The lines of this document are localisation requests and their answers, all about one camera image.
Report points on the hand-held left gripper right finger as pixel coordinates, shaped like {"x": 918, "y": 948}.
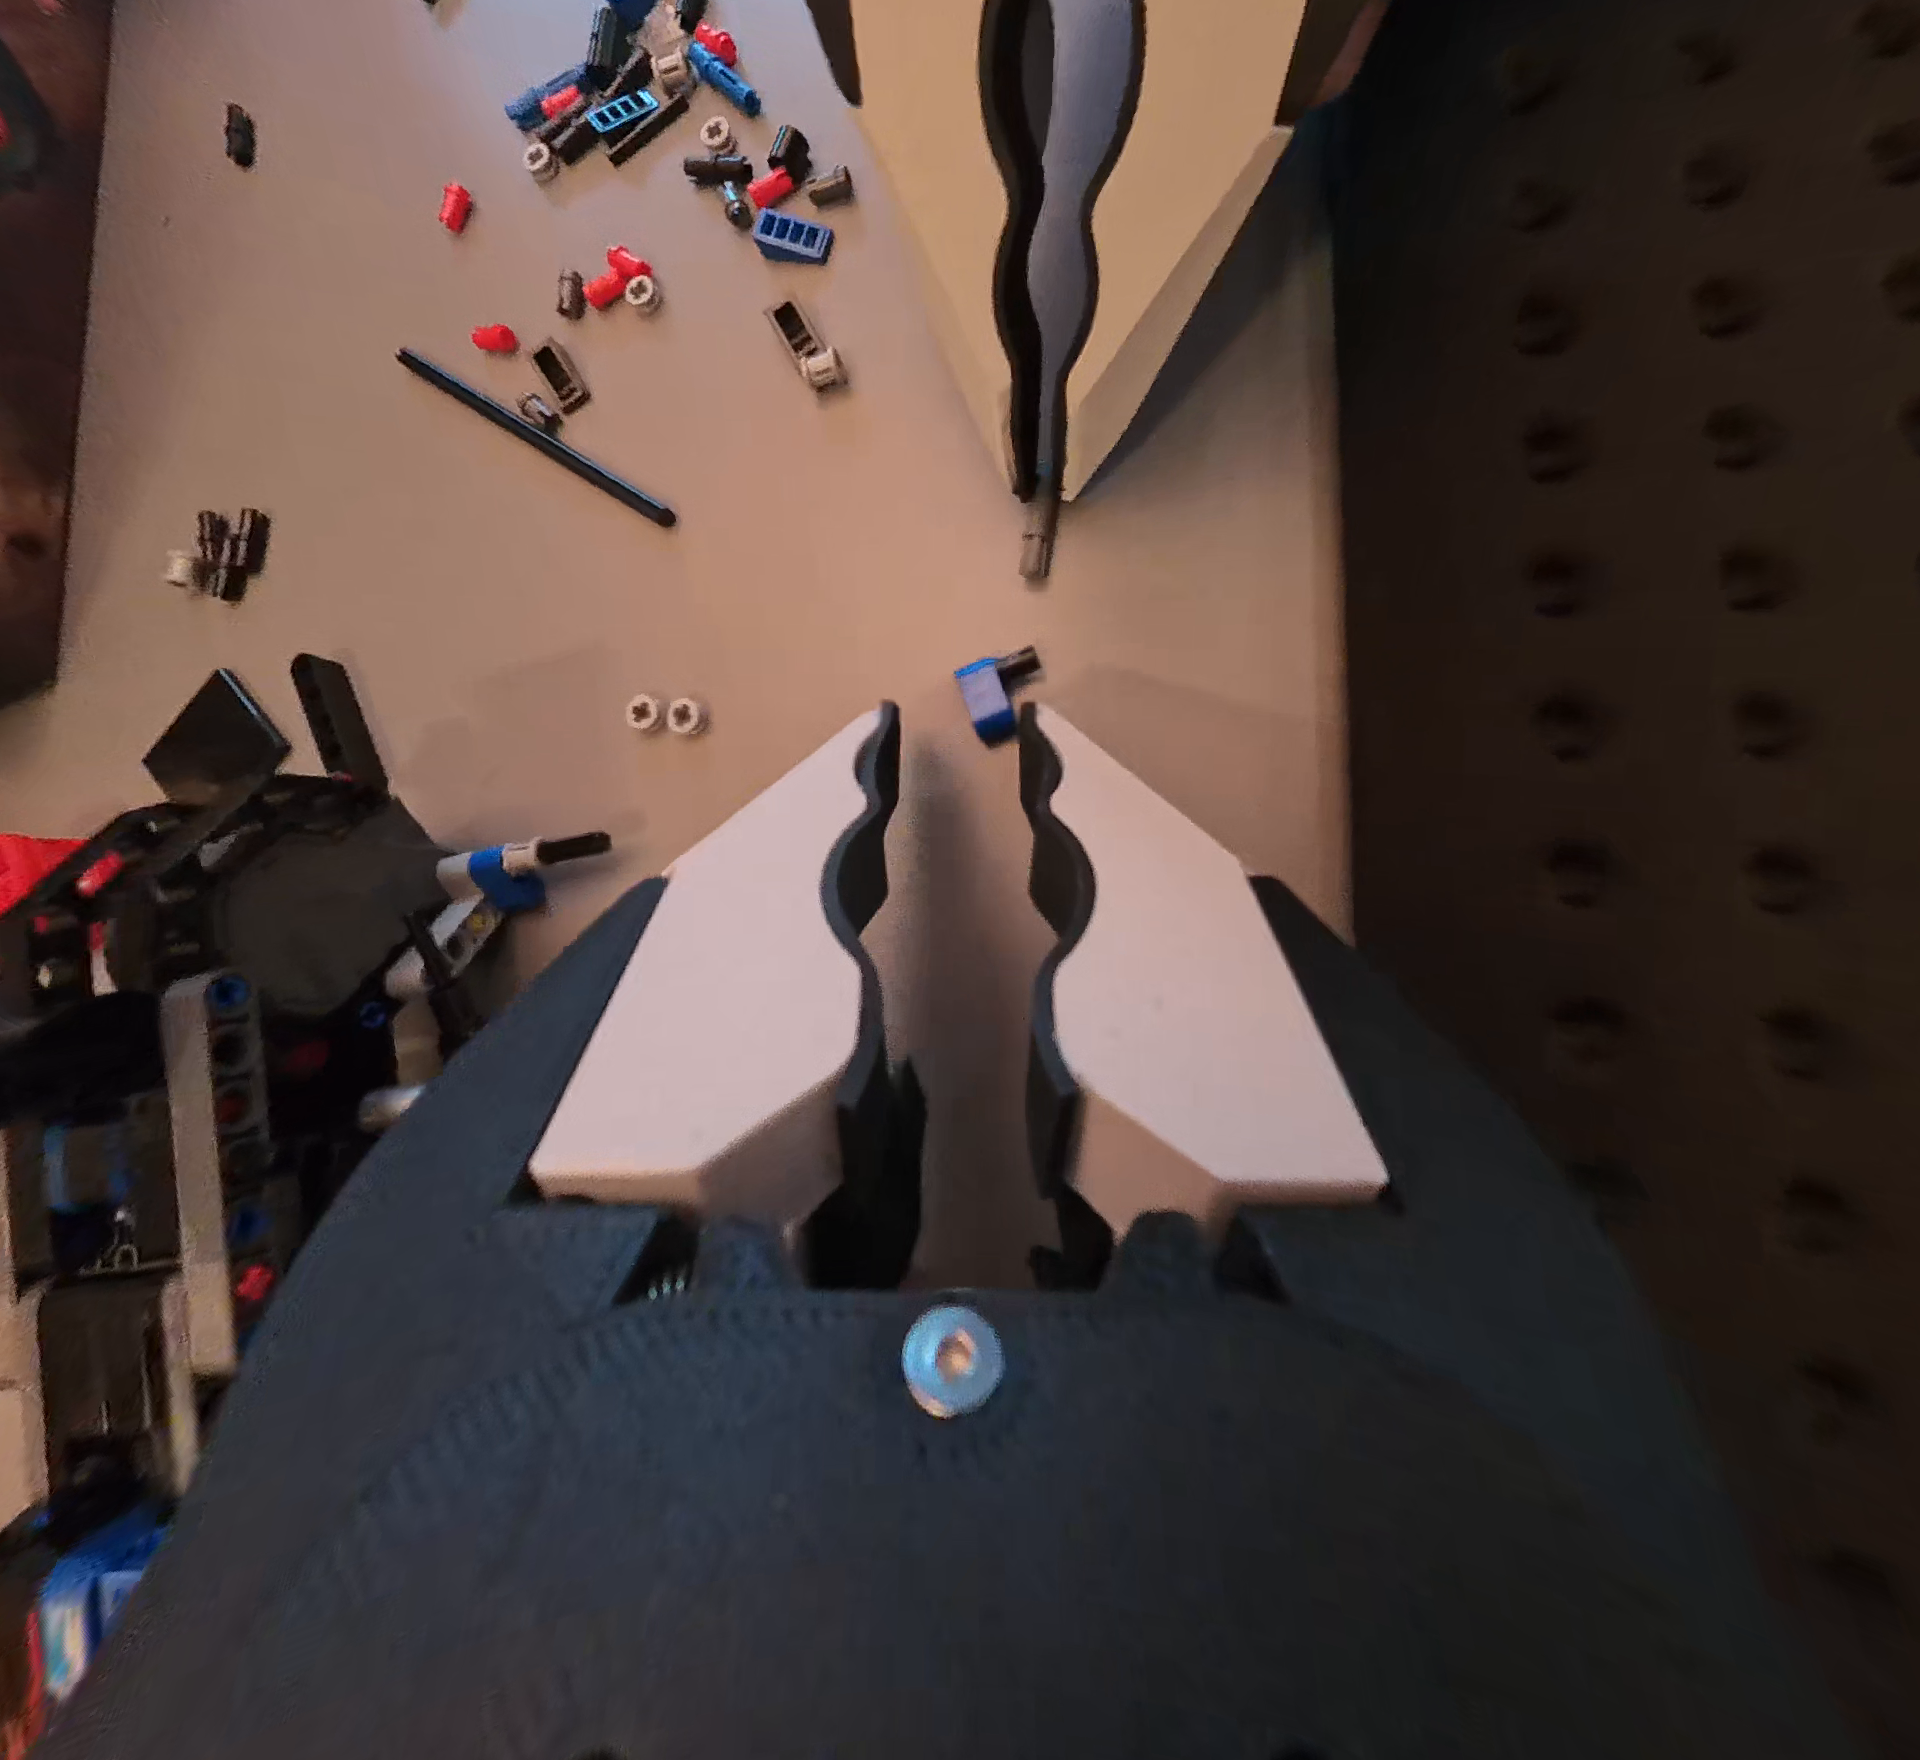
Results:
{"x": 1200, "y": 1040}

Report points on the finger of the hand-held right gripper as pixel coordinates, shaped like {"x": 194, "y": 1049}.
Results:
{"x": 1200, "y": 217}
{"x": 914, "y": 20}

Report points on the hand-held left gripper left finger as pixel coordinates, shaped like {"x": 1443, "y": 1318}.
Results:
{"x": 721, "y": 1026}

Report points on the blue connector brick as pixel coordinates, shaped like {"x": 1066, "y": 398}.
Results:
{"x": 985, "y": 704}

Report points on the black toy truck model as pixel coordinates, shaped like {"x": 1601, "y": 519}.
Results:
{"x": 299, "y": 919}

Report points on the grey desk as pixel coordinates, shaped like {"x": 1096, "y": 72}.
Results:
{"x": 448, "y": 590}

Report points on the small black hollow brick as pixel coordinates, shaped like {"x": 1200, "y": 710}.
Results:
{"x": 560, "y": 378}
{"x": 790, "y": 328}

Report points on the small red pin brick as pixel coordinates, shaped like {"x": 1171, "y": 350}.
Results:
{"x": 626, "y": 262}
{"x": 456, "y": 211}
{"x": 494, "y": 340}
{"x": 603, "y": 292}

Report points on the black dimpled mat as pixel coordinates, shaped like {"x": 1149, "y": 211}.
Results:
{"x": 1651, "y": 442}

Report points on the grey pin connector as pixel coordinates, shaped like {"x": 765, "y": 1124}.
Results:
{"x": 538, "y": 411}

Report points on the long black axle rod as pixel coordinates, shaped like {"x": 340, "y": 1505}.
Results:
{"x": 614, "y": 486}

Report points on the cluster of black pins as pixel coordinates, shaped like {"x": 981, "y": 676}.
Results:
{"x": 252, "y": 543}

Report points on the black pins with white bush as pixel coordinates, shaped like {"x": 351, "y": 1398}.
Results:
{"x": 217, "y": 558}

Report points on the blue flame print panel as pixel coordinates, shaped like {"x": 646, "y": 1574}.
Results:
{"x": 90, "y": 1625}

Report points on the toy truck set box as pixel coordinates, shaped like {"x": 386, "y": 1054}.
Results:
{"x": 51, "y": 290}

